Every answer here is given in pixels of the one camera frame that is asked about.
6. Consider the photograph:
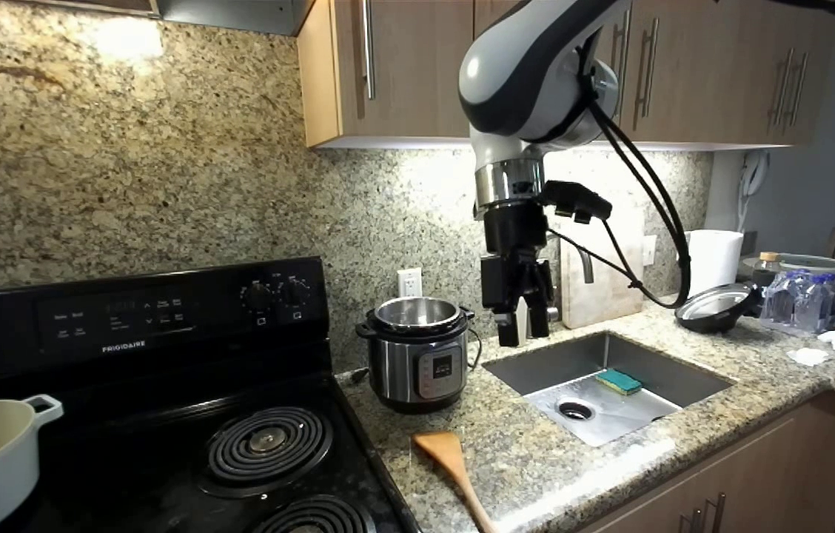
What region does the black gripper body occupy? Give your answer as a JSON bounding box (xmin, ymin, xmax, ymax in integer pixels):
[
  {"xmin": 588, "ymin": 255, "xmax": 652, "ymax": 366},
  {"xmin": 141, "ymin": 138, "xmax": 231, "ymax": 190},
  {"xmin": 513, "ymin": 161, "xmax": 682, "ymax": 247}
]
[{"xmin": 477, "ymin": 198, "xmax": 554, "ymax": 278}]

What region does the wooden spoon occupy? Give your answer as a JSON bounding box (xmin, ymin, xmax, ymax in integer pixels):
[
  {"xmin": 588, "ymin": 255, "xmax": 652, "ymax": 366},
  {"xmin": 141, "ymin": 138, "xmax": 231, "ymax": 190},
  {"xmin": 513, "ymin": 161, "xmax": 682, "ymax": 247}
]
[{"xmin": 412, "ymin": 428, "xmax": 501, "ymax": 533}]

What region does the stainless steel pressure cooker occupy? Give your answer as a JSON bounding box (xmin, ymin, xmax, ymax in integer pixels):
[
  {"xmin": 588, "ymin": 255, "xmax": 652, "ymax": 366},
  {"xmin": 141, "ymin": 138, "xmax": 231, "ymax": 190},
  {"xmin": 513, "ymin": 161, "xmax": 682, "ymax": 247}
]
[{"xmin": 354, "ymin": 292, "xmax": 485, "ymax": 418}]

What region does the silver kitchen faucet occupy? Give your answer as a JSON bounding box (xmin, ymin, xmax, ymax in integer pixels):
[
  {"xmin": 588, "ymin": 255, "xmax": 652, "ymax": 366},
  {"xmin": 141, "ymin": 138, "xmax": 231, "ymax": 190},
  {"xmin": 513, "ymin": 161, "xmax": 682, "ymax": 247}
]
[{"xmin": 547, "ymin": 241, "xmax": 599, "ymax": 336}]

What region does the light stone cutting board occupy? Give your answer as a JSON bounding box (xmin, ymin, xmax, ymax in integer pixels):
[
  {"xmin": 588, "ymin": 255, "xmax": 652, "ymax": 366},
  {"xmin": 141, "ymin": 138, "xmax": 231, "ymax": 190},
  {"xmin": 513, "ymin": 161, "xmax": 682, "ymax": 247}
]
[{"xmin": 554, "ymin": 150, "xmax": 661, "ymax": 330}]

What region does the green sponge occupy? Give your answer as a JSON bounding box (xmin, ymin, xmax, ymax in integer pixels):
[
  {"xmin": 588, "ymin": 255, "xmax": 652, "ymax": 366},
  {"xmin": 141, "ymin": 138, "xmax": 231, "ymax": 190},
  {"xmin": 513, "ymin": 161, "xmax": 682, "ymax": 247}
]
[{"xmin": 593, "ymin": 366, "xmax": 644, "ymax": 400}]

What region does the stainless steel sink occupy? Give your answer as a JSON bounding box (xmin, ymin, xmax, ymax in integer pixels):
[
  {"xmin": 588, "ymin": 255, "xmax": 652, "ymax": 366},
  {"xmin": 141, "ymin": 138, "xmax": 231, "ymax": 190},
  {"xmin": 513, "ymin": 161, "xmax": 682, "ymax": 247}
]
[{"xmin": 483, "ymin": 329, "xmax": 736, "ymax": 450}]

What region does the white paper towel roll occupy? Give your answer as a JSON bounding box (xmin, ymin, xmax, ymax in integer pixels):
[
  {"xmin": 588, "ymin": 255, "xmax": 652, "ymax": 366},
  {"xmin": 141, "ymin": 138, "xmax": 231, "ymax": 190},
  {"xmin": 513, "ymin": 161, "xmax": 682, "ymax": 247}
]
[{"xmin": 682, "ymin": 228, "xmax": 745, "ymax": 302}]

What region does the wooden upper cabinet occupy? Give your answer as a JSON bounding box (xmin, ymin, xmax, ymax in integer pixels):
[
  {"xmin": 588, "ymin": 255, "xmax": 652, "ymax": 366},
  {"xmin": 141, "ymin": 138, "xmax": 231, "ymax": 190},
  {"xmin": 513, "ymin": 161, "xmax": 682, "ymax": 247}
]
[{"xmin": 294, "ymin": 0, "xmax": 835, "ymax": 153}]

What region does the wooden cabinet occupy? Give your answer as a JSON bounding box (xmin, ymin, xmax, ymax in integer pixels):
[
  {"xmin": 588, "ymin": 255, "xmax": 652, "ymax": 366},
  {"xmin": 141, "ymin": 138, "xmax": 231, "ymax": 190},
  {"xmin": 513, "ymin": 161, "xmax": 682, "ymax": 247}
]
[
  {"xmin": 573, "ymin": 391, "xmax": 835, "ymax": 533},
  {"xmin": 294, "ymin": 0, "xmax": 835, "ymax": 153}
]

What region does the clear plastic water bottle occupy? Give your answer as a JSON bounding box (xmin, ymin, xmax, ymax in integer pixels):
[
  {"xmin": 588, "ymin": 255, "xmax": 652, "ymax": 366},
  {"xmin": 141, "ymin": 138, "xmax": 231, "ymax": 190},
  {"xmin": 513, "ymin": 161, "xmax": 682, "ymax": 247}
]
[
  {"xmin": 761, "ymin": 270, "xmax": 809, "ymax": 330},
  {"xmin": 797, "ymin": 270, "xmax": 835, "ymax": 336}
]

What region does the black coil stove burner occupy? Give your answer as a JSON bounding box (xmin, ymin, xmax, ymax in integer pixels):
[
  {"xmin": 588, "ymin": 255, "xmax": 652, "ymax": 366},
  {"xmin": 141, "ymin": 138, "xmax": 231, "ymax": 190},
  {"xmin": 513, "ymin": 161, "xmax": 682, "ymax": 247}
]
[
  {"xmin": 251, "ymin": 487, "xmax": 381, "ymax": 533},
  {"xmin": 200, "ymin": 403, "xmax": 334, "ymax": 487}
]

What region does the round glass tray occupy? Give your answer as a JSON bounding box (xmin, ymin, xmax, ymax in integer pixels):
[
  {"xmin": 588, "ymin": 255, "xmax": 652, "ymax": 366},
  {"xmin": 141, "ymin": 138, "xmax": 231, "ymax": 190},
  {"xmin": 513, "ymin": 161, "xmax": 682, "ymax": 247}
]
[{"xmin": 736, "ymin": 250, "xmax": 835, "ymax": 290}]

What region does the wooden lower cabinet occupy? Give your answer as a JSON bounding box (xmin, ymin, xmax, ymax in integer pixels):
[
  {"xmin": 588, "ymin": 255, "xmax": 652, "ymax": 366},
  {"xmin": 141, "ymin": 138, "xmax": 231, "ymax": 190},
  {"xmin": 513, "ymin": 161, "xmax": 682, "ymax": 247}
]
[{"xmin": 573, "ymin": 391, "xmax": 835, "ymax": 533}]

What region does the metal range hood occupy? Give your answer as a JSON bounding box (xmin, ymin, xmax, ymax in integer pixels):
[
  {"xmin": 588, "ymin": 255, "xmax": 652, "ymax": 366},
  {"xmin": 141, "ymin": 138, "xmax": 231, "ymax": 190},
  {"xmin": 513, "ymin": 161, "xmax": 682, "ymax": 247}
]
[{"xmin": 29, "ymin": 0, "xmax": 317, "ymax": 39}]

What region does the black electric stove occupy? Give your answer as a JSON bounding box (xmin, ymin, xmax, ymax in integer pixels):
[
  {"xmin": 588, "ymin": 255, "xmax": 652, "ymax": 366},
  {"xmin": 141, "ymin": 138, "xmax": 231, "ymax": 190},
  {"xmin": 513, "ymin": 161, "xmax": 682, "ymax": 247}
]
[{"xmin": 0, "ymin": 258, "xmax": 418, "ymax": 533}]

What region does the black cooker power cord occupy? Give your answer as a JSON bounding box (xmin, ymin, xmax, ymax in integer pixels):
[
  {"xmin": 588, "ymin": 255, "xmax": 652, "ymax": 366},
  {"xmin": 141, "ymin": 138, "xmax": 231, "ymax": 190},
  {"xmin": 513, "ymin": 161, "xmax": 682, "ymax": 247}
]
[{"xmin": 462, "ymin": 329, "xmax": 489, "ymax": 375}]

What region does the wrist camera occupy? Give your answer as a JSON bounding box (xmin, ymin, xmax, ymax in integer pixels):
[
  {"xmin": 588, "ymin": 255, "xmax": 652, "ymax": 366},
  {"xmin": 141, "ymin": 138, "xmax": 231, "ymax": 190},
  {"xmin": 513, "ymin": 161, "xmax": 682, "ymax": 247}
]
[{"xmin": 536, "ymin": 176, "xmax": 616, "ymax": 228}]

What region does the white wall outlet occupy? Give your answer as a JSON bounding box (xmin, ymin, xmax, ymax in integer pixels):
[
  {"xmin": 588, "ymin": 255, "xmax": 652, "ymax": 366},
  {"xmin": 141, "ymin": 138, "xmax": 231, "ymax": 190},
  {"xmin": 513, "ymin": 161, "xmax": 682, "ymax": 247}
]
[{"xmin": 394, "ymin": 265, "xmax": 427, "ymax": 298}]

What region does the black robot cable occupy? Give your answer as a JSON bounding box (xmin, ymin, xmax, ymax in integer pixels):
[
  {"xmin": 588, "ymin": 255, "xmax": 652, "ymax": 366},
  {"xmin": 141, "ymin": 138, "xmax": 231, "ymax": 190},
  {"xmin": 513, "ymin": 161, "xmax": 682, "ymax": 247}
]
[{"xmin": 541, "ymin": 56, "xmax": 698, "ymax": 310}]

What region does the silver cabinet door handle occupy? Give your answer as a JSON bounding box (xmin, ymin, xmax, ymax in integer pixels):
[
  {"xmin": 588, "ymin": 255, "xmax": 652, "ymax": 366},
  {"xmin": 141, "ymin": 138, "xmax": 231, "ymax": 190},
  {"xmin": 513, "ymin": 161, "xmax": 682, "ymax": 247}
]
[{"xmin": 357, "ymin": 0, "xmax": 378, "ymax": 102}]

